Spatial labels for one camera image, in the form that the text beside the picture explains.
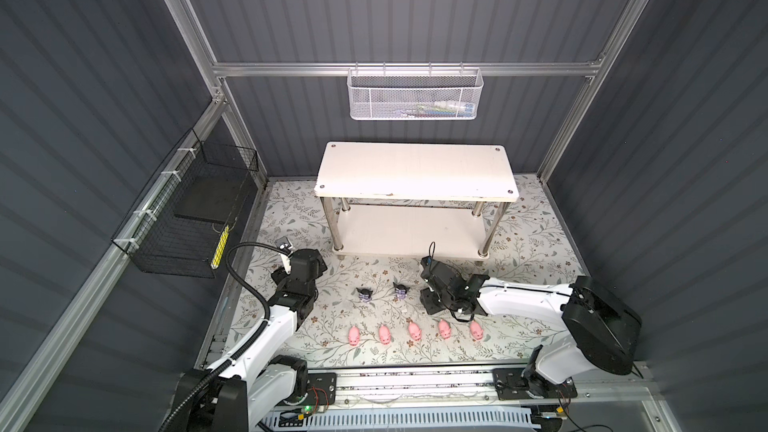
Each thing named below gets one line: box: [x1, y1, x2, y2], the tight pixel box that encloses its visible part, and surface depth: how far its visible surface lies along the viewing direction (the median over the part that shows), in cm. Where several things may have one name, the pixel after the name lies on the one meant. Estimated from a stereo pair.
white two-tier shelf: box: [314, 142, 519, 261], surface depth 82 cm
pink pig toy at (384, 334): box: [378, 325, 392, 345], surface depth 83 cm
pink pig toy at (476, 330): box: [470, 320, 484, 340], surface depth 83 cm
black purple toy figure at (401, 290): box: [392, 282, 411, 300], surface depth 88 cm
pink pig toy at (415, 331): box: [408, 322, 423, 341], surface depth 83 cm
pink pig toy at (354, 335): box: [348, 326, 361, 347], surface depth 82 cm
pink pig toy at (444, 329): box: [438, 319, 452, 339], surface depth 84 cm
